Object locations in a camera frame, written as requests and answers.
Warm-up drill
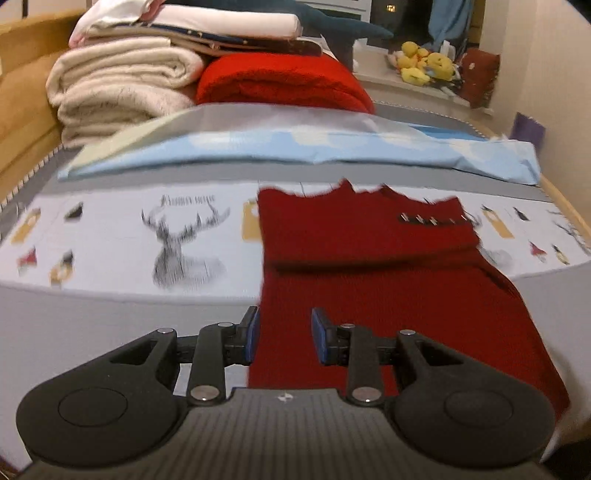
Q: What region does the blue shark plush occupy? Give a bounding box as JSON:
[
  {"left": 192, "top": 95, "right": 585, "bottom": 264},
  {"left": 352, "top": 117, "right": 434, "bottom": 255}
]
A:
[{"left": 159, "top": 0, "right": 394, "bottom": 72}]

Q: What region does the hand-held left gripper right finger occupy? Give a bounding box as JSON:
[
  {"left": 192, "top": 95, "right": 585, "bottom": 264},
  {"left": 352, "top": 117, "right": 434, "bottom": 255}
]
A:
[{"left": 310, "top": 308, "right": 462, "bottom": 408}]

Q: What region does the light blue sheet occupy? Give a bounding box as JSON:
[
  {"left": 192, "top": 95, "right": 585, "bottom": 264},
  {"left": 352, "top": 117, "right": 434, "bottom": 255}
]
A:
[{"left": 57, "top": 104, "right": 543, "bottom": 186}]

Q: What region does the dark red cushion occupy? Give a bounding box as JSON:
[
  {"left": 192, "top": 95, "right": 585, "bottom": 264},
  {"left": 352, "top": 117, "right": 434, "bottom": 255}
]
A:
[{"left": 457, "top": 49, "right": 502, "bottom": 110}]

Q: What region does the blue curtain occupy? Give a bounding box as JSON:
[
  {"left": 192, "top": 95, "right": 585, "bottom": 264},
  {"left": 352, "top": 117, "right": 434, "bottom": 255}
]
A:
[{"left": 427, "top": 0, "right": 486, "bottom": 52}]

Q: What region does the folded red blanket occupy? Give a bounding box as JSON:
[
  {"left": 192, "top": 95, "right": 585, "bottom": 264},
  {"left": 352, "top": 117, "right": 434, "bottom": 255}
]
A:
[{"left": 194, "top": 52, "right": 376, "bottom": 116}]

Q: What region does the yellow duck plush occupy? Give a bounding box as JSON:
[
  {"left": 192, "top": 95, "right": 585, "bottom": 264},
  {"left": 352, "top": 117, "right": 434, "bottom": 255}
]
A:
[{"left": 398, "top": 41, "right": 434, "bottom": 85}]

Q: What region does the white window sill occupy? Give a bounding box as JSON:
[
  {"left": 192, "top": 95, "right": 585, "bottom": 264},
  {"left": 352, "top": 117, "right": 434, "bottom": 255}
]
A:
[{"left": 353, "top": 45, "right": 496, "bottom": 120}]

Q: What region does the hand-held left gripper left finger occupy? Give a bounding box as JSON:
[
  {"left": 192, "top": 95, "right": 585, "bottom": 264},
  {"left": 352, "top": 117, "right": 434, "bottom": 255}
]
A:
[{"left": 110, "top": 305, "right": 260, "bottom": 408}]

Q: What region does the yellow bear plush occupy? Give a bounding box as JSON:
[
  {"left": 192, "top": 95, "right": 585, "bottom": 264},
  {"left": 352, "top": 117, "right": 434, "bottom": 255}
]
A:
[{"left": 422, "top": 52, "right": 459, "bottom": 87}]

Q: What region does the folded dark patterned sheet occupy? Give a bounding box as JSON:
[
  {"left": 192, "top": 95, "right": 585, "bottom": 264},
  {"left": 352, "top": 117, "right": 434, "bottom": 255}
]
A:
[{"left": 168, "top": 30, "right": 324, "bottom": 59}]

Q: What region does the folded white bedding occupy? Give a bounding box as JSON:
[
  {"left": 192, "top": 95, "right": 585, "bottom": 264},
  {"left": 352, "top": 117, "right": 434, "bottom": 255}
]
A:
[{"left": 68, "top": 0, "right": 304, "bottom": 48}]

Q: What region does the dark red knit garment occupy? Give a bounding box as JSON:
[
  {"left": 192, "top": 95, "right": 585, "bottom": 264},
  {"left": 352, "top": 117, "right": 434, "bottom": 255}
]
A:
[{"left": 247, "top": 178, "right": 572, "bottom": 423}]

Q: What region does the folded cream blanket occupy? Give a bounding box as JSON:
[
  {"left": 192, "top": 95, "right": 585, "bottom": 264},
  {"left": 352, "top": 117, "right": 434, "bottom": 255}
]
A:
[{"left": 45, "top": 36, "right": 207, "bottom": 149}]

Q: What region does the deer printed cloth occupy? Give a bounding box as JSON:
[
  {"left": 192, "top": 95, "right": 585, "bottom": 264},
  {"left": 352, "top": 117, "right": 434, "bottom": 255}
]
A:
[{"left": 0, "top": 179, "right": 591, "bottom": 297}]

